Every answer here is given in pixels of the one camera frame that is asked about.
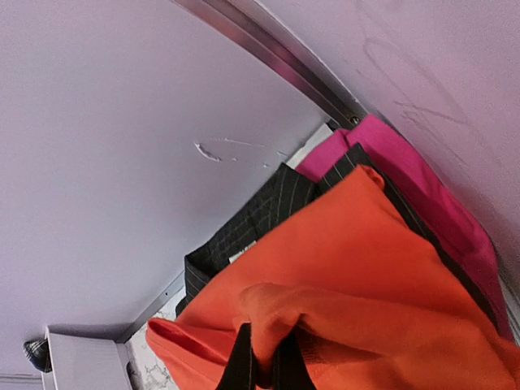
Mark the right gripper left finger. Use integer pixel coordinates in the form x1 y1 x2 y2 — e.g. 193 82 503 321
216 323 256 390

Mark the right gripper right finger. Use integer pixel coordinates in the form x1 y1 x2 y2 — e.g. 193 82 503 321
271 331 315 390

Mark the orange t-shirt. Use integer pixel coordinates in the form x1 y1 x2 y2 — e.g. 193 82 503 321
146 166 519 389

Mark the black white plaid shirt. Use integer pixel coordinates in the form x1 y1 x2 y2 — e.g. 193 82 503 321
23 339 52 373

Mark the white plastic laundry bin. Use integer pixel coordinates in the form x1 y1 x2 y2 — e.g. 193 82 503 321
41 328 132 390

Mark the folded dark striped shirt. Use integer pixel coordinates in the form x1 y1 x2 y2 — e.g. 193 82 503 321
175 144 499 326

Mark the folded pink garment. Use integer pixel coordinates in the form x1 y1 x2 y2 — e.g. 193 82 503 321
288 115 514 340

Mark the right aluminium wall post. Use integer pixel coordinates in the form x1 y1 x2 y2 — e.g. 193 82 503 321
175 1 367 128

